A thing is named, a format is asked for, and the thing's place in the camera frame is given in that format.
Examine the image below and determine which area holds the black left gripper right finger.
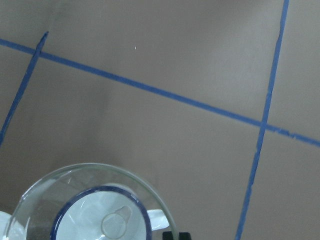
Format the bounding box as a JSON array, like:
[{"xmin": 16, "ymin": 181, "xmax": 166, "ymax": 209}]
[{"xmin": 179, "ymin": 232, "xmax": 192, "ymax": 240}]

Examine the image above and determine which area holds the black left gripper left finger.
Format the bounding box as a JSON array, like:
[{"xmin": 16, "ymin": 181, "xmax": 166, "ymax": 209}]
[{"xmin": 162, "ymin": 231, "xmax": 173, "ymax": 240}]

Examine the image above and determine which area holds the clear glass funnel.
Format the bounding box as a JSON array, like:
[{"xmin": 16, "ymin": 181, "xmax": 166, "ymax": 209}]
[{"xmin": 2, "ymin": 163, "xmax": 179, "ymax": 240}]

